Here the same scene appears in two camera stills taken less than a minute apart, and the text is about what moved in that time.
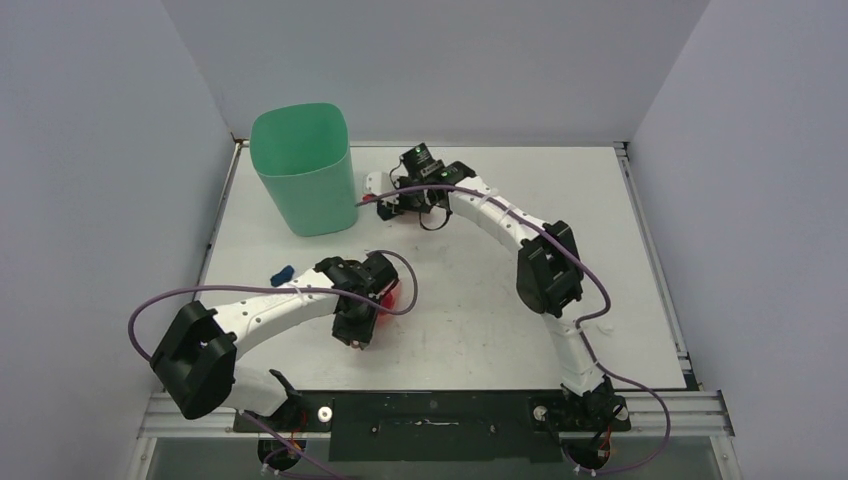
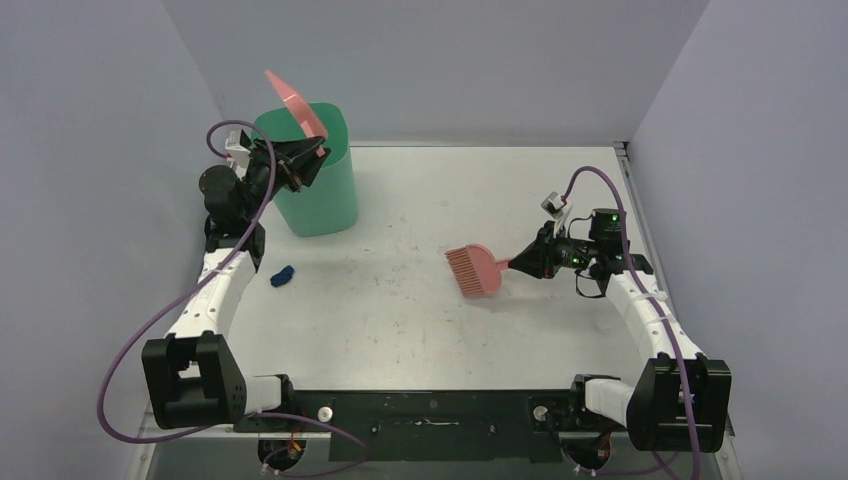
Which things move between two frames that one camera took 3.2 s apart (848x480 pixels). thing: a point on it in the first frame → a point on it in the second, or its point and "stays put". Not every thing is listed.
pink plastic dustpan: (395, 291) → (302, 110)
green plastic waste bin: (302, 155) stays put
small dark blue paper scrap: (283, 276) stays put
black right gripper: (392, 204) → (545, 249)
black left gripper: (360, 334) → (298, 162)
